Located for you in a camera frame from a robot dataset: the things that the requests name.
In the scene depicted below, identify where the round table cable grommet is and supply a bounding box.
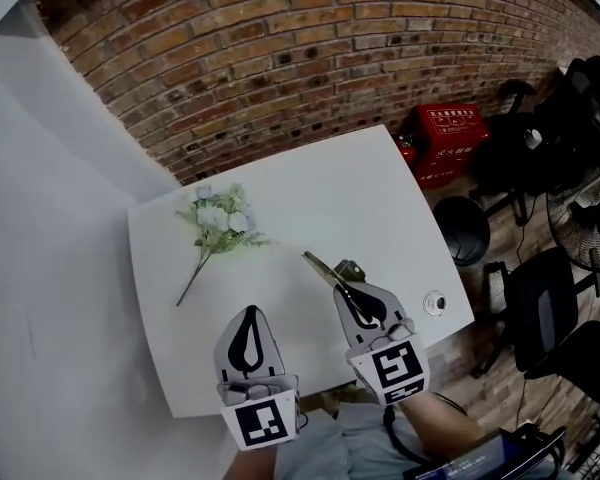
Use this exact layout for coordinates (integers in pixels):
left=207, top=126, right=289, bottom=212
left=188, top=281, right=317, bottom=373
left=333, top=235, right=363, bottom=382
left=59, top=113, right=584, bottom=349
left=421, top=289, right=450, bottom=318

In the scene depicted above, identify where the white table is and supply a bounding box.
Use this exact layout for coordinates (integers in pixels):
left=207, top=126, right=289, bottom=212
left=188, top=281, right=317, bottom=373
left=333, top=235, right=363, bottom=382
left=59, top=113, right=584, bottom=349
left=126, top=123, right=477, bottom=420

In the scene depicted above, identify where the person's grey shirt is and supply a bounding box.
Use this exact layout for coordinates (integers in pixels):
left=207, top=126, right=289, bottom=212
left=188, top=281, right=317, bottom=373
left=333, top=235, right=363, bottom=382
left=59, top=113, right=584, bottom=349
left=273, top=390, right=556, bottom=480

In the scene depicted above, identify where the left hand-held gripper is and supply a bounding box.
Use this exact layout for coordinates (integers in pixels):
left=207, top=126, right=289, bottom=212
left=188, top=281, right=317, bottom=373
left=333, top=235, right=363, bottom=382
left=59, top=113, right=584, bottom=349
left=213, top=305, right=302, bottom=452

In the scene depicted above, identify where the black wire rack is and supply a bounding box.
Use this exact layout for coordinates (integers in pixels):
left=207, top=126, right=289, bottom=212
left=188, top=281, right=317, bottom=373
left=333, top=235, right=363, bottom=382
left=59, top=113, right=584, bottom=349
left=568, top=406, right=600, bottom=475

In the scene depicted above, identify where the person's right forearm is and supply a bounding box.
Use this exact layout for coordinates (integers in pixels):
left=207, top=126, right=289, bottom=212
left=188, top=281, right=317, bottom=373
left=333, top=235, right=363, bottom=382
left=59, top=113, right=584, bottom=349
left=398, top=391, right=487, bottom=465

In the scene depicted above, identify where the black floor fan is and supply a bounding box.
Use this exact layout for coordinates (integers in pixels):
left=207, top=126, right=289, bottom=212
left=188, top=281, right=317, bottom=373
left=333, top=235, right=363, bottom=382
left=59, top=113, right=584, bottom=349
left=545, top=166, right=600, bottom=273

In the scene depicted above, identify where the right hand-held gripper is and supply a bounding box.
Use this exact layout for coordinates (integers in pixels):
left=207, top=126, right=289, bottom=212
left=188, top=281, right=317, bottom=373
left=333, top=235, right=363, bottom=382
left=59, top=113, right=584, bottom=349
left=332, top=282, right=429, bottom=409

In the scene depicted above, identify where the dark screen device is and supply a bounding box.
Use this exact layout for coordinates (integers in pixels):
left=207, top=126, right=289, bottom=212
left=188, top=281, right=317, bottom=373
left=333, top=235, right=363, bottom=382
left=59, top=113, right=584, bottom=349
left=403, top=426, right=567, bottom=480

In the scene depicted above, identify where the red fire extinguisher box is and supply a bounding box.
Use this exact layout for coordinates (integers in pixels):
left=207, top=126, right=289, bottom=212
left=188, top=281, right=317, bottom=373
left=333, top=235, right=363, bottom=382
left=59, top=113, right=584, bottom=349
left=410, top=103, right=492, bottom=190

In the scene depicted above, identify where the red fire extinguisher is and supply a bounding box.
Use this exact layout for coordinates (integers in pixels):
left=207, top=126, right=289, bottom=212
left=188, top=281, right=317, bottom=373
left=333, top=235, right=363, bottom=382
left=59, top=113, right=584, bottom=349
left=395, top=132, right=417, bottom=172

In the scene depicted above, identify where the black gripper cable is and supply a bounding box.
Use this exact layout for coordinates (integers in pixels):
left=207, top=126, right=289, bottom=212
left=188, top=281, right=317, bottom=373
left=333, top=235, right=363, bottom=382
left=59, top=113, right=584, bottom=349
left=381, top=406, right=434, bottom=466

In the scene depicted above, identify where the metal scissors object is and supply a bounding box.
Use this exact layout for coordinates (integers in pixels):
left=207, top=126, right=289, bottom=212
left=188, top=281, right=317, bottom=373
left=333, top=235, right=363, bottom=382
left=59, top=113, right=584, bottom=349
left=301, top=250, right=369, bottom=314

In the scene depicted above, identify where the black mesh office chair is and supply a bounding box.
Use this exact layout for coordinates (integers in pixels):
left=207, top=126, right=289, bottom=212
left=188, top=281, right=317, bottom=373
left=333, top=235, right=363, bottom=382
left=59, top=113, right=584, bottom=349
left=515, top=319, right=600, bottom=410
left=472, top=245, right=600, bottom=380

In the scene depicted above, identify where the person's left forearm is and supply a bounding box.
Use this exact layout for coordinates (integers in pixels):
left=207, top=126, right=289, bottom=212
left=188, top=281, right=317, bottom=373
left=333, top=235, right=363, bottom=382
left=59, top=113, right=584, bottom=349
left=232, top=448, right=281, bottom=480

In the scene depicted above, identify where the artificial white flower bouquet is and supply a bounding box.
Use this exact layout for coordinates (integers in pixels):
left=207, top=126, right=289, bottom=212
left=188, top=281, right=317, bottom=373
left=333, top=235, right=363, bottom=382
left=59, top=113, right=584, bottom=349
left=174, top=182, right=279, bottom=308

